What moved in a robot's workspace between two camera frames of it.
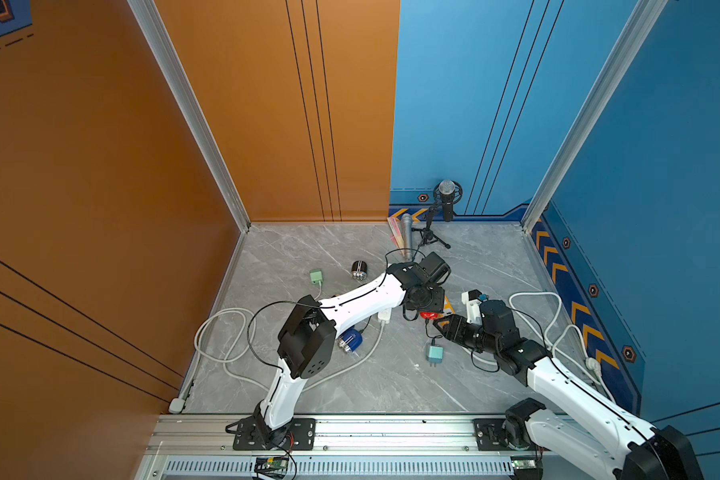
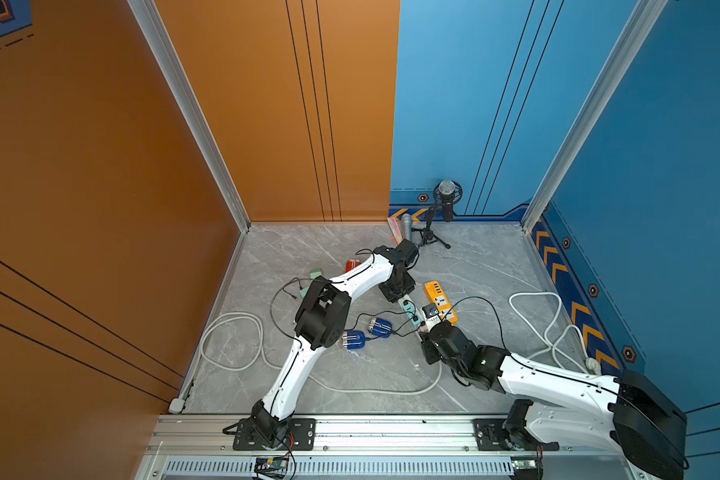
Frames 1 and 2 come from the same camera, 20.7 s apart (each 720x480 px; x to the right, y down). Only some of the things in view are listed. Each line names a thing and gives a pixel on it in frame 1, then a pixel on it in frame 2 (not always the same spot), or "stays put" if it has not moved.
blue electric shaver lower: x=350 y=340 stays put
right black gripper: x=454 y=325 → x=425 y=346
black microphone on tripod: x=447 y=194 stays put
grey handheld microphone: x=406 y=230 stays put
